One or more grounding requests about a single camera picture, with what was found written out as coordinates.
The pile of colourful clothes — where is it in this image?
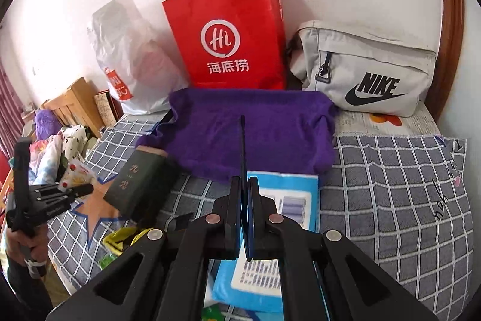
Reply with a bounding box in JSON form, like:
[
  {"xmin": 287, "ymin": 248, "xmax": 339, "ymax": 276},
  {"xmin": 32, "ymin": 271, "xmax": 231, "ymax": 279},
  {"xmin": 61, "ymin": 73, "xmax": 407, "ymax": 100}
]
[{"xmin": 28, "ymin": 125, "xmax": 100, "ymax": 186}]

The blue wet wipes pack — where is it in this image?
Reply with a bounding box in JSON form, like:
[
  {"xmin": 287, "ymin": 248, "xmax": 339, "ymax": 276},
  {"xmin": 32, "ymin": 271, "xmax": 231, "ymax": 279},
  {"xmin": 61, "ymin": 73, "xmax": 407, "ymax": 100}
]
[{"xmin": 211, "ymin": 171, "xmax": 320, "ymax": 315}]

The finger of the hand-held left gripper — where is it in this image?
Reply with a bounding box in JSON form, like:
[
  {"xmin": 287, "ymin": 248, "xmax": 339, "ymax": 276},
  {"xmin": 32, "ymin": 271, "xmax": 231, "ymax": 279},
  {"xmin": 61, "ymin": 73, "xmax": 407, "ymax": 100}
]
[{"xmin": 32, "ymin": 183, "xmax": 94, "ymax": 202}]

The brown picture frame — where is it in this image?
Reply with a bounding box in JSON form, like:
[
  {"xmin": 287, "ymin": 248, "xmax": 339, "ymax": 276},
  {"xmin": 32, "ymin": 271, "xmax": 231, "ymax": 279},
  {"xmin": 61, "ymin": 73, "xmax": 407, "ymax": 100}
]
[{"xmin": 93, "ymin": 90, "xmax": 124, "ymax": 130}]

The purple plush toy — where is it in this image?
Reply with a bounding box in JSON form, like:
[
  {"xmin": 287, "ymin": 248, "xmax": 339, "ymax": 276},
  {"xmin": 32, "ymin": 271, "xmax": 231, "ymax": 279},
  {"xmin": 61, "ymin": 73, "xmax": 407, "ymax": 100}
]
[{"xmin": 34, "ymin": 108, "xmax": 63, "ymax": 137}]

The white plastic bag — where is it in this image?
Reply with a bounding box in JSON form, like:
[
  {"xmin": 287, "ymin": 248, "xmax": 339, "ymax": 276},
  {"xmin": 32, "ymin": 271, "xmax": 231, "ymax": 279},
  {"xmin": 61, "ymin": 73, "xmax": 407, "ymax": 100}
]
[{"xmin": 87, "ymin": 0, "xmax": 190, "ymax": 115}]

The wooden furniture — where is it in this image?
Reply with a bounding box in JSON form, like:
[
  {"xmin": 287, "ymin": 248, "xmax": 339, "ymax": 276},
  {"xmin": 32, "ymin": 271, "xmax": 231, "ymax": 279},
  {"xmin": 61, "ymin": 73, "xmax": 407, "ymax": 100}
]
[{"xmin": 41, "ymin": 77, "xmax": 106, "ymax": 137}]

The floral white bedsheet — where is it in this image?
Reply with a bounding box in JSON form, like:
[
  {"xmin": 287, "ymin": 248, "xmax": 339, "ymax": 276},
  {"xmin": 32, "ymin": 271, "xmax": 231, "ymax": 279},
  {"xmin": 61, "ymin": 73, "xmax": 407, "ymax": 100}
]
[{"xmin": 334, "ymin": 101, "xmax": 467, "ymax": 156}]

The red paper bag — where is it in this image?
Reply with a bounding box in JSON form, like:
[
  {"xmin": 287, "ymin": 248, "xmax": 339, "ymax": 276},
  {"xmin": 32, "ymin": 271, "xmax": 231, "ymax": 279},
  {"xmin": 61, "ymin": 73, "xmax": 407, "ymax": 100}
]
[{"xmin": 162, "ymin": 0, "xmax": 287, "ymax": 91}]

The green printed packet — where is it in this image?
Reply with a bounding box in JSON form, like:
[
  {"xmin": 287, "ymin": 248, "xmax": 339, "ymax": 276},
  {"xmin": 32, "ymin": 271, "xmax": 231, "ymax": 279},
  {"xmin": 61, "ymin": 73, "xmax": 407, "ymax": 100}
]
[{"xmin": 98, "ymin": 249, "xmax": 124, "ymax": 271}]

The thin black sheet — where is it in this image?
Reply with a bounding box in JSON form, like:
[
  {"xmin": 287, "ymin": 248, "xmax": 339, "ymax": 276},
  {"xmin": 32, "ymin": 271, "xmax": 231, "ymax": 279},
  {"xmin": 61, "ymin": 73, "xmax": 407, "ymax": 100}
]
[{"xmin": 239, "ymin": 115, "xmax": 252, "ymax": 263}]

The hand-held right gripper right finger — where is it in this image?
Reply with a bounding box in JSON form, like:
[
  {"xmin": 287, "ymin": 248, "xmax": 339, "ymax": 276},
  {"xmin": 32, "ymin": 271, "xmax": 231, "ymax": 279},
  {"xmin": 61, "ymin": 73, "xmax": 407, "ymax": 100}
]
[{"xmin": 248, "ymin": 176, "xmax": 440, "ymax": 321}]

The purple towel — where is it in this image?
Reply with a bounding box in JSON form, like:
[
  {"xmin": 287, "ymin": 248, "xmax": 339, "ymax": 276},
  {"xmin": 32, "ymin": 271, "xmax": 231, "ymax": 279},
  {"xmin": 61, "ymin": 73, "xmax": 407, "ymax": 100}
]
[{"xmin": 146, "ymin": 88, "xmax": 338, "ymax": 181}]

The person's left hand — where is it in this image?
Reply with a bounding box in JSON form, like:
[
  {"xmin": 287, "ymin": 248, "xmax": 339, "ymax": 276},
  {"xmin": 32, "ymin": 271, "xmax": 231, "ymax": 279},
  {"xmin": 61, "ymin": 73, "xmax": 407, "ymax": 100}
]
[{"xmin": 5, "ymin": 222, "xmax": 50, "ymax": 270}]

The grey plaid blanket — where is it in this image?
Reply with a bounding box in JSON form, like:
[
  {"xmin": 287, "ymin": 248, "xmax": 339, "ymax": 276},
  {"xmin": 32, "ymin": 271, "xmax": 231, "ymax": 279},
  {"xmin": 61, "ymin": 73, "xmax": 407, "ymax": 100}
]
[{"xmin": 38, "ymin": 116, "xmax": 475, "ymax": 321}]

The red white floral cloth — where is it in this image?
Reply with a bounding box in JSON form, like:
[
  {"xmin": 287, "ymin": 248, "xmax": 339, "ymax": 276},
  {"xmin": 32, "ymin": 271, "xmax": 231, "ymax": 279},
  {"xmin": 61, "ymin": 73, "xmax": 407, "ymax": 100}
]
[{"xmin": 60, "ymin": 159, "xmax": 93, "ymax": 190}]

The pink striped curtain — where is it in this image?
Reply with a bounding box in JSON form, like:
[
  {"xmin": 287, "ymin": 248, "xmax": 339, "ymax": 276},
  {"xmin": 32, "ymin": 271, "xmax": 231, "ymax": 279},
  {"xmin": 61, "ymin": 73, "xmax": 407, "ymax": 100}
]
[{"xmin": 0, "ymin": 58, "xmax": 24, "ymax": 156}]

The grey sling bag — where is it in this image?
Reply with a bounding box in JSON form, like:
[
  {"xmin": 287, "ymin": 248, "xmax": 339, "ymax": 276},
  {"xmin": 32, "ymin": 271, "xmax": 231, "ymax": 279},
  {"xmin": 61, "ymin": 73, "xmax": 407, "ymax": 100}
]
[{"xmin": 286, "ymin": 20, "xmax": 440, "ymax": 117}]

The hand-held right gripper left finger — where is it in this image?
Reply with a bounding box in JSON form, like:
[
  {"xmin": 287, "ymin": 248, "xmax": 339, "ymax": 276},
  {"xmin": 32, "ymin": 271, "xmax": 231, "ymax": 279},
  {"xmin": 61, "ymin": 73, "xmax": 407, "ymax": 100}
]
[{"xmin": 45, "ymin": 176, "xmax": 248, "ymax": 321}]

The dark green tin box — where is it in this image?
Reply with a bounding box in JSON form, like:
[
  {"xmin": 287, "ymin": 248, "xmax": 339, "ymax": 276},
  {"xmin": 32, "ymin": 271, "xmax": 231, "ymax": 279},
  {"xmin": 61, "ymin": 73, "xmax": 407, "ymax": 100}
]
[{"xmin": 103, "ymin": 145, "xmax": 181, "ymax": 227}]

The wooden door frame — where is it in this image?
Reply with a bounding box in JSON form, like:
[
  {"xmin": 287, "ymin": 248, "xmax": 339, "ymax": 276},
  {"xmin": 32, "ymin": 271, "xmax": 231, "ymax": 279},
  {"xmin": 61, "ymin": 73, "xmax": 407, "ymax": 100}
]
[{"xmin": 436, "ymin": 0, "xmax": 467, "ymax": 120}]

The yellow black pouch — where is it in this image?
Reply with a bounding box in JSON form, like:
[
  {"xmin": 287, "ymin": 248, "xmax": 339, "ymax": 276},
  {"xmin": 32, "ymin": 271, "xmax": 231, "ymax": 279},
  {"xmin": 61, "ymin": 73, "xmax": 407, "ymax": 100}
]
[{"xmin": 103, "ymin": 227, "xmax": 158, "ymax": 258}]

